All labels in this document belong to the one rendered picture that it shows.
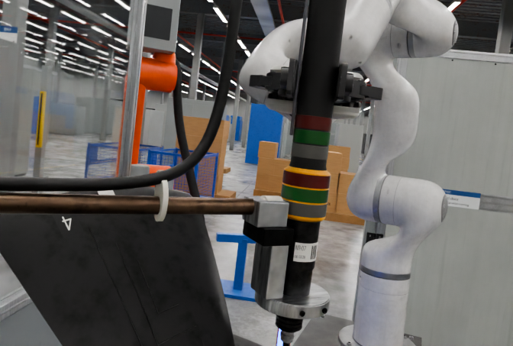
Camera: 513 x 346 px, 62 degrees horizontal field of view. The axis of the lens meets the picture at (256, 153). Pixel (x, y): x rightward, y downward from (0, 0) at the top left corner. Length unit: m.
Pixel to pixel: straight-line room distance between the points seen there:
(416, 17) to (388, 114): 0.22
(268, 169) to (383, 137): 8.70
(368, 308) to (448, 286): 1.33
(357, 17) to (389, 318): 0.70
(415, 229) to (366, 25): 0.50
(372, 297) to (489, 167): 1.39
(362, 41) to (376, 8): 0.08
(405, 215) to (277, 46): 0.56
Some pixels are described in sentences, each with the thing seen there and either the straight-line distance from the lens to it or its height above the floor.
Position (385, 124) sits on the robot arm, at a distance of 1.02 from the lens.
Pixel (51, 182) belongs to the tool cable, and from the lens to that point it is 0.32.
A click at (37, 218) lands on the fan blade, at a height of 1.41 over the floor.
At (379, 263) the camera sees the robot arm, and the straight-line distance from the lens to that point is 1.08.
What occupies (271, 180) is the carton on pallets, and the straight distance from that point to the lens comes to 9.70.
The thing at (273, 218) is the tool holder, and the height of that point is 1.44.
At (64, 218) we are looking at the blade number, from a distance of 0.45.
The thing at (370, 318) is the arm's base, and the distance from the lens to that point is 1.13.
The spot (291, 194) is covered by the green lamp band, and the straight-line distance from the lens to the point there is 0.38.
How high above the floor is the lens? 1.51
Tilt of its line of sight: 3 degrees down
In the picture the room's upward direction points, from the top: 7 degrees clockwise
